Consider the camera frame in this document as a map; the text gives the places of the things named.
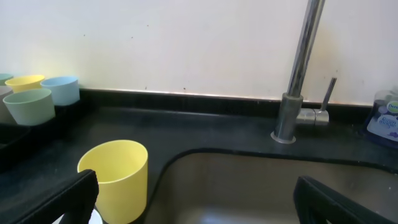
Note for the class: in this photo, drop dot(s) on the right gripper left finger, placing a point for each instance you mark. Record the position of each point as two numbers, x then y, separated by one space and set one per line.
46 205

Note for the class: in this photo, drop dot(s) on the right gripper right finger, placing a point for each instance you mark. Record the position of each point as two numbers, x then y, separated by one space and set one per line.
329 208

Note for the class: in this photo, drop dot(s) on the yellow cup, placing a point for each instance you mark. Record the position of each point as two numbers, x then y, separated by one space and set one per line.
124 193
25 82

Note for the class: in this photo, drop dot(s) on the black tray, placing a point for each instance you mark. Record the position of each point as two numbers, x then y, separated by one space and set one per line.
37 137

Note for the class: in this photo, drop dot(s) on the steel sink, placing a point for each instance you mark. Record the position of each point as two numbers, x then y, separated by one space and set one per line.
236 189

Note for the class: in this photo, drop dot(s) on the green cup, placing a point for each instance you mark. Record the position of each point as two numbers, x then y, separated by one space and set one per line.
31 109
4 77

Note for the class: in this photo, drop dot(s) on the blue soap bottle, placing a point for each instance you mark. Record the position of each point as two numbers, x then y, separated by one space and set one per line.
384 124

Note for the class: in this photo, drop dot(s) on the steel tap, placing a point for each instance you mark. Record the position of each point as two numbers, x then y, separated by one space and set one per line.
290 112

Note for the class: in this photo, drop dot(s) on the blue cup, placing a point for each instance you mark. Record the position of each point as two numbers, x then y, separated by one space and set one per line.
63 91

